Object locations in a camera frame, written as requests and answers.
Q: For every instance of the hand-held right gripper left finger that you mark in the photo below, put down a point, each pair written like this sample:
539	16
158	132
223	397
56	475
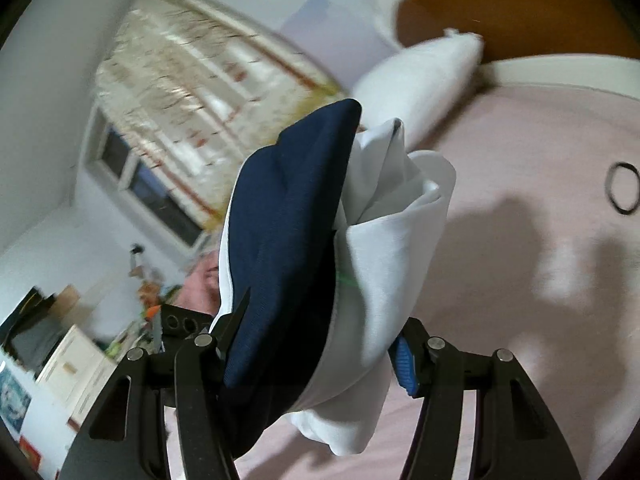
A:
200	385

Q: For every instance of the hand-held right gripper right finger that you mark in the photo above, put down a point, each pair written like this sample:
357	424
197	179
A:
404	360

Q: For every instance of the white and navy baseball jacket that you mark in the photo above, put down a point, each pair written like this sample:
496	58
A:
290	240

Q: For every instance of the orange plush toy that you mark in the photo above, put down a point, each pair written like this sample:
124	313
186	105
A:
152	311

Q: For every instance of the pink checked quilt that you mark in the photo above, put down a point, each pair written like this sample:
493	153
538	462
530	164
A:
200	280

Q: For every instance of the white cabinet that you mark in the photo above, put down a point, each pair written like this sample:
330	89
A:
70	370

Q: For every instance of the white framed window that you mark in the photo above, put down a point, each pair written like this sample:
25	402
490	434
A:
150	185

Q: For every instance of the dark bag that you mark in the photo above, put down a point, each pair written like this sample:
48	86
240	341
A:
32	330

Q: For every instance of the tree print curtain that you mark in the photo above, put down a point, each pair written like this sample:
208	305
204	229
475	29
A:
200	90

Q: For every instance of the white pillow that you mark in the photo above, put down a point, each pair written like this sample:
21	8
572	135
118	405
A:
420	80

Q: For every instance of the white and wood headboard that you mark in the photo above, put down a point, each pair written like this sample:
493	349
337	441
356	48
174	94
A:
525	10

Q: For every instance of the wall lamp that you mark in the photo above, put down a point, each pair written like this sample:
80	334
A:
136	260

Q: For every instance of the blue wall poster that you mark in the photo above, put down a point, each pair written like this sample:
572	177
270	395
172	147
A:
12	400

